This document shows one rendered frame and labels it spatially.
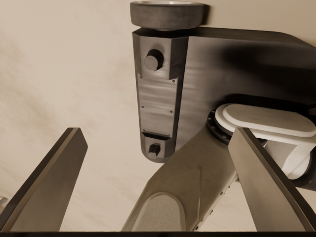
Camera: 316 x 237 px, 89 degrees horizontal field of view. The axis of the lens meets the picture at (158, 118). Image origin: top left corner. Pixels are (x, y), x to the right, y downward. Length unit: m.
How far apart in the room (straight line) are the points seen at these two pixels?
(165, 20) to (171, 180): 0.34
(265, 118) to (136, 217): 0.33
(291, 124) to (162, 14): 0.37
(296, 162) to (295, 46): 0.26
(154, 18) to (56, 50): 0.58
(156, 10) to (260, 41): 0.25
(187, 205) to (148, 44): 0.36
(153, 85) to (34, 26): 0.62
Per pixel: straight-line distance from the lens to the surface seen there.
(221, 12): 0.62
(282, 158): 0.46
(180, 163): 0.33
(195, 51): 0.47
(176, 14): 0.44
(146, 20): 0.45
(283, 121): 0.44
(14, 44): 1.10
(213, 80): 0.49
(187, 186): 0.27
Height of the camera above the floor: 0.62
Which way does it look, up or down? 49 degrees down
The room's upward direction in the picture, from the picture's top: 156 degrees counter-clockwise
